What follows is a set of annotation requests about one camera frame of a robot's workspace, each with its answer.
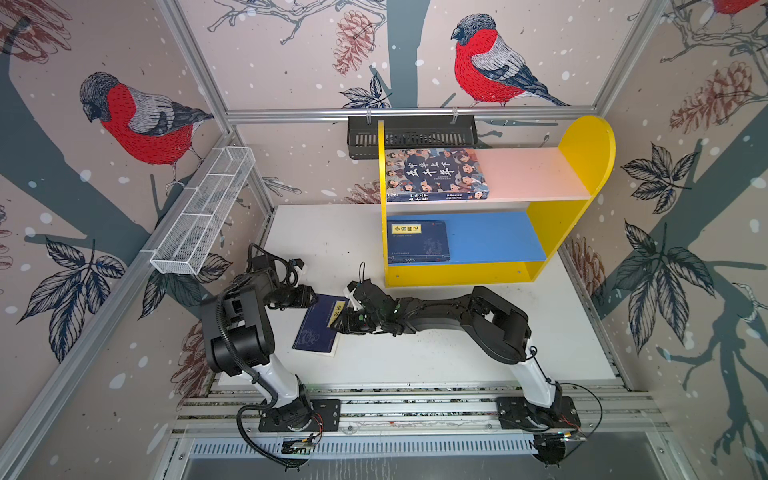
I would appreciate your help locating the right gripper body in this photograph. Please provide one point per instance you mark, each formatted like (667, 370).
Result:
(371, 318)

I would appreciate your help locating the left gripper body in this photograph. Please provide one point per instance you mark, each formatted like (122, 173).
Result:
(290, 298)

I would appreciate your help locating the blue book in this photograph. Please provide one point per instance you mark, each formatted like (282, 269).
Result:
(413, 241)
(315, 334)

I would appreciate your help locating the large illustrated box book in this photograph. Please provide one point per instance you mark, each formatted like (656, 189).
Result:
(437, 174)

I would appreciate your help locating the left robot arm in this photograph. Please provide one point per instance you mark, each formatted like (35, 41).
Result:
(239, 340)

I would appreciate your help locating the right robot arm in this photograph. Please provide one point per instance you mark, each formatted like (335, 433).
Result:
(497, 326)

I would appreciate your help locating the yellow pink blue bookshelf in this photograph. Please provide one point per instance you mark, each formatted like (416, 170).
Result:
(535, 198)

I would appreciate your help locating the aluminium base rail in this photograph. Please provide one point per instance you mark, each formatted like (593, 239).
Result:
(380, 423)

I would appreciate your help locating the white wire mesh basket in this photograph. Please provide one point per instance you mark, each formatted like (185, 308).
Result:
(191, 237)

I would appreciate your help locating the black slotted wall basket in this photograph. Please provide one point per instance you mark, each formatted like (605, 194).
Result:
(408, 132)

